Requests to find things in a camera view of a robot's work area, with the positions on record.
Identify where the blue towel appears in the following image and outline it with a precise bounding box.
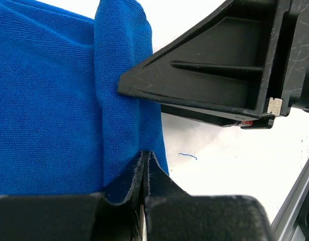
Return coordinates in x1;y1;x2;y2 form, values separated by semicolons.
0;1;168;195

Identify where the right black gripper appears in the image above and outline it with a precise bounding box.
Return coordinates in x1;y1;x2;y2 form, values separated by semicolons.
280;1;309;115

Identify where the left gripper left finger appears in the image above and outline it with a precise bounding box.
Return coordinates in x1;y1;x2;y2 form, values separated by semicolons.
0;152;146;240

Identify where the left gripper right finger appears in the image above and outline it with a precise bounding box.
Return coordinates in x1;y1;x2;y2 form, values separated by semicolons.
143;151;272;240

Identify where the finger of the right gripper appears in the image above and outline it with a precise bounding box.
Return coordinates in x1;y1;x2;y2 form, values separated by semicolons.
118;1;290;124

